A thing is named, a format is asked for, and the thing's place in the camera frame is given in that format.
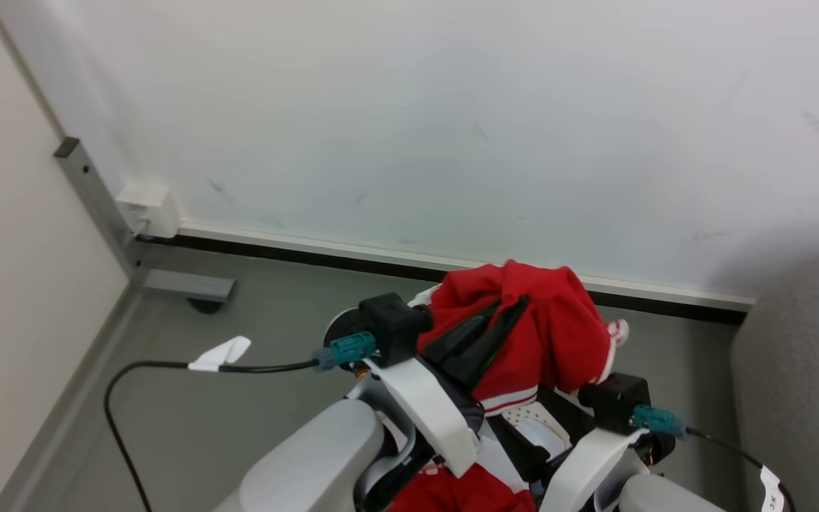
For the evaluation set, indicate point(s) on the grey metal partition foot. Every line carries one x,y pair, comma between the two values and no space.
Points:
189,284

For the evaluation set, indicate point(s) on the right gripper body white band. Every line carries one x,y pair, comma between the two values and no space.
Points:
587,469

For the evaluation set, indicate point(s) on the white grey robot left arm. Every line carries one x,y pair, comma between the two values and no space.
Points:
310,462

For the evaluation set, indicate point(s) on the white wall socket box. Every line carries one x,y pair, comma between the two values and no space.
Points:
150,210

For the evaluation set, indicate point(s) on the grey metal partition rail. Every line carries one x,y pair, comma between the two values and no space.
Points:
68,405

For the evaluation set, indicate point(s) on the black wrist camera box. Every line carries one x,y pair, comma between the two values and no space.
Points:
616,402
395,327

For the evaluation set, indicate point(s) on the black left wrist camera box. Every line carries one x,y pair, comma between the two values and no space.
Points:
395,327

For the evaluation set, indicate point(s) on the white and black baseboard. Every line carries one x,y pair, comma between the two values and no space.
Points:
381,257

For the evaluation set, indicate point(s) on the grey fabric sofa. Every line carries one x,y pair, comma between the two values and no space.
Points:
800,384

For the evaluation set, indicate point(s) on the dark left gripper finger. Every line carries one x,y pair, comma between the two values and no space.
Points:
461,331
484,352

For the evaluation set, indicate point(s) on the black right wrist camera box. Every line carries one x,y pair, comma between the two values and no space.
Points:
616,402

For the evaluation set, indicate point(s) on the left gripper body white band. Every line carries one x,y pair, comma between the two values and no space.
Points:
427,412

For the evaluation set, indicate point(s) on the red garment with white stripes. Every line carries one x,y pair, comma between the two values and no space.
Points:
559,334

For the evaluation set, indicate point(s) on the beige partition panel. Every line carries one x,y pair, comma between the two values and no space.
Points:
18,249

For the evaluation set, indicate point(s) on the white grey robot right arm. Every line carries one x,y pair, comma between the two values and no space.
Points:
665,498

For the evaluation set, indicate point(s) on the grey metal partition post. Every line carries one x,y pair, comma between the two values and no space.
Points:
93,195

